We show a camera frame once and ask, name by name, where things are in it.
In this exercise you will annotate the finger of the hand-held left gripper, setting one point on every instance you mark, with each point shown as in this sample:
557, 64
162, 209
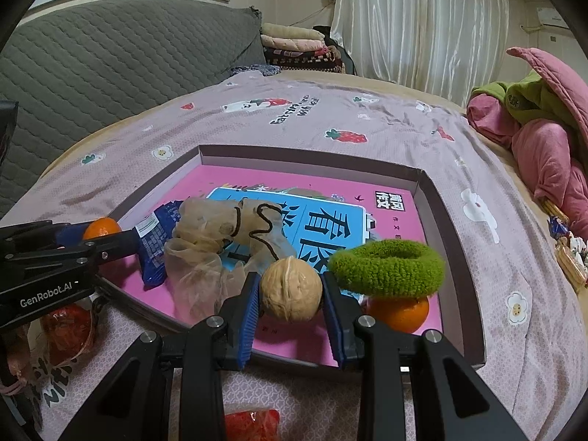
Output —
71, 233
115, 247

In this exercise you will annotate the beige folded blanket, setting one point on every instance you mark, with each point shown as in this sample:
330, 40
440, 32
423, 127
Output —
289, 31

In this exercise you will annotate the red plastic bag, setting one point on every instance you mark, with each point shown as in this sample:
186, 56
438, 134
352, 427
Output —
69, 330

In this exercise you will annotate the green fuzzy scrunchie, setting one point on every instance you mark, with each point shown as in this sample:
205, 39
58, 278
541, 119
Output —
390, 273

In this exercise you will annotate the pink quilt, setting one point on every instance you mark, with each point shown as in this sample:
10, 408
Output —
542, 156

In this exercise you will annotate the checkered folded blanket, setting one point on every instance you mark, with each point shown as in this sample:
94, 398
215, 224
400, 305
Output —
303, 59

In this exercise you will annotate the walnut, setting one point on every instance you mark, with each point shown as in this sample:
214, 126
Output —
291, 290

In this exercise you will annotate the pink printed bed sheet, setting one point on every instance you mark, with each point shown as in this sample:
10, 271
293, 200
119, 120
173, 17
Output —
321, 115

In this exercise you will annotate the small orange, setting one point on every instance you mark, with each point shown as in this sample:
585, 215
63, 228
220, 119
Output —
102, 228
399, 314

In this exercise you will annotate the white curtain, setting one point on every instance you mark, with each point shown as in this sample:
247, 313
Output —
422, 23

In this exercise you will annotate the pink book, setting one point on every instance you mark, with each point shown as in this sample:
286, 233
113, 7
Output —
193, 180

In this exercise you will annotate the blue patterned cloth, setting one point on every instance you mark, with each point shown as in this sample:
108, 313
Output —
255, 70

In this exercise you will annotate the white air conditioner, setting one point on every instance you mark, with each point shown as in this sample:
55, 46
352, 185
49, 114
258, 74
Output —
551, 17

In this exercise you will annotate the pink folded blanket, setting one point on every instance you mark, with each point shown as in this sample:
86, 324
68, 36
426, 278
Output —
294, 43

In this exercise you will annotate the wicker basket of items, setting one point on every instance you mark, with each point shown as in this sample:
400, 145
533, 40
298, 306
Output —
569, 252

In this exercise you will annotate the green garment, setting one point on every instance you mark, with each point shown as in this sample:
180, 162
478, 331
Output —
528, 101

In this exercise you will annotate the shallow cardboard box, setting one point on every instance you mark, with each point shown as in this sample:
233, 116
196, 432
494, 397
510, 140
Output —
321, 156

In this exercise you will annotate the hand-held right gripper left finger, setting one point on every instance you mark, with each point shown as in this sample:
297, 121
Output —
250, 324

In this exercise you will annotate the grey quilted headboard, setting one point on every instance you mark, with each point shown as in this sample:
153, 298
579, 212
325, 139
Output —
115, 55

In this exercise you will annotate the red snack packet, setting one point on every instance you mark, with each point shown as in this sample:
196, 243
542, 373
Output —
252, 425

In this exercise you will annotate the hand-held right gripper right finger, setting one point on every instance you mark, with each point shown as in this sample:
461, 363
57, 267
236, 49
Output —
335, 328

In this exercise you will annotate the blue snack packet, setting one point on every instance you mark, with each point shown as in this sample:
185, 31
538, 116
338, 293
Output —
154, 248

